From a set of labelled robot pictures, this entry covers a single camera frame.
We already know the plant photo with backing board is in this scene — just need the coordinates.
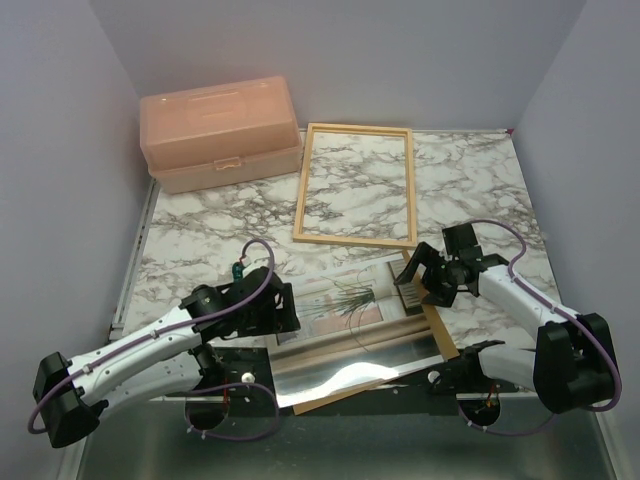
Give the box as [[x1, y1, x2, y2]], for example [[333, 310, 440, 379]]
[[267, 257, 449, 410]]

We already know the brown backing board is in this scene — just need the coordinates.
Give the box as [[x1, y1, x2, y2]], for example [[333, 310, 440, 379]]
[[292, 249, 461, 416]]

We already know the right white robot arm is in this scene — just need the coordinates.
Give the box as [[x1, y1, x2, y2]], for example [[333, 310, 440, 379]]
[[394, 221, 622, 414]]

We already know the light wooden picture frame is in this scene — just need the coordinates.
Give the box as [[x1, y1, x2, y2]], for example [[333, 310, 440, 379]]
[[292, 122, 418, 249]]

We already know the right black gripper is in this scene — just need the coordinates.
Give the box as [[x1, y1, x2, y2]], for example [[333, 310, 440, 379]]
[[395, 242, 459, 308]]

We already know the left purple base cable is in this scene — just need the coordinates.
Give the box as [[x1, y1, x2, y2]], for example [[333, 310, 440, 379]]
[[186, 383, 281, 442]]

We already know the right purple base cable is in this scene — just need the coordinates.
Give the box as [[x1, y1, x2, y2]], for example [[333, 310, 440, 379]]
[[455, 394, 559, 437]]

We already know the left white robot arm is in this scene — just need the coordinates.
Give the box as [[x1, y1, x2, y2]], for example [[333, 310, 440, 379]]
[[28, 267, 300, 448]]

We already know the pink translucent plastic box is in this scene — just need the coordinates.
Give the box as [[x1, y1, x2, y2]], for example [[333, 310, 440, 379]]
[[140, 76, 303, 194]]

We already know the green handled screwdriver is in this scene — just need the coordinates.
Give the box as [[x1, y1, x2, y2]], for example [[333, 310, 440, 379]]
[[231, 262, 245, 282]]

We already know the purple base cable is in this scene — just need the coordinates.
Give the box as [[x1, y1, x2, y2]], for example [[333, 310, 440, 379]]
[[455, 394, 559, 437], [186, 383, 281, 442]]

